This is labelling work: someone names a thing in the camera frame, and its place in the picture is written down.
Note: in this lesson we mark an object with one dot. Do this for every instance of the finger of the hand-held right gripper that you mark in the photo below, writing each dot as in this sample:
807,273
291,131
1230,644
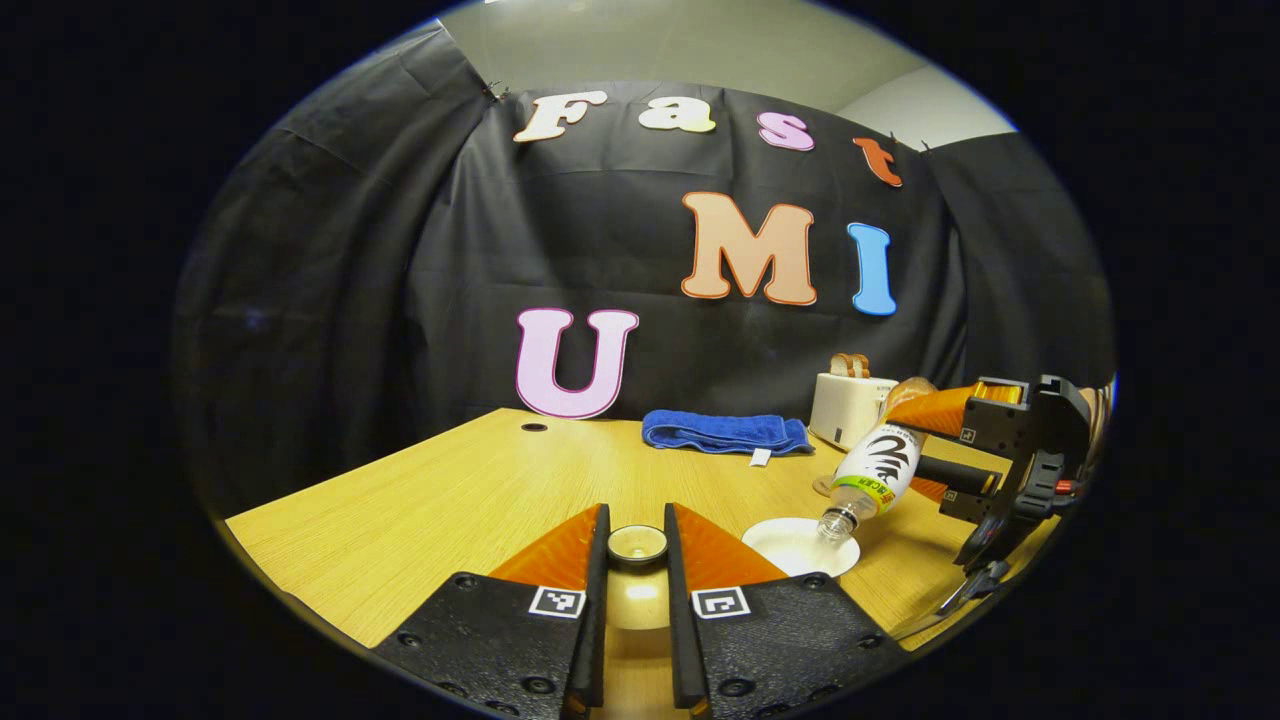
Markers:
955,472
945,408

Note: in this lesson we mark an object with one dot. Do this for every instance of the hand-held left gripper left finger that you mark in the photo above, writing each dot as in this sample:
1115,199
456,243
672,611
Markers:
597,600

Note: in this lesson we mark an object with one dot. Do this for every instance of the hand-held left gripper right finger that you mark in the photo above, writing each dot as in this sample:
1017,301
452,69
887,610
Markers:
677,600

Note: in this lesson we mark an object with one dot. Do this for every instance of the white teacup lid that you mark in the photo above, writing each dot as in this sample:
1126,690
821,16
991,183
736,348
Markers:
637,590

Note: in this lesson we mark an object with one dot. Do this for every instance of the clear water bottle white label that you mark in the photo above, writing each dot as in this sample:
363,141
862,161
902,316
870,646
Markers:
880,462

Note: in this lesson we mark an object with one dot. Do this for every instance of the white teacup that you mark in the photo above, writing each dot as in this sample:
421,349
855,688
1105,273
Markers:
785,550

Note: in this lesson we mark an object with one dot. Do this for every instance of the round brown coaster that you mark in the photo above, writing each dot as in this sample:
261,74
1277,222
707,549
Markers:
822,486

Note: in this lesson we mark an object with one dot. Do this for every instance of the toast slice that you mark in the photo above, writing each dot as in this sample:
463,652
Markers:
840,366
860,365

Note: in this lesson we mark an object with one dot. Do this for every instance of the cream toaster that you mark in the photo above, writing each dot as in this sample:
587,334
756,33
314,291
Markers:
840,415

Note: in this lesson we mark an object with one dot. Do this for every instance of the blue towel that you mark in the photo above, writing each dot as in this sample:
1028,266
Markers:
720,432

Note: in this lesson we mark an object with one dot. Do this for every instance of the black backdrop cloth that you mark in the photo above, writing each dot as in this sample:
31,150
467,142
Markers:
400,250

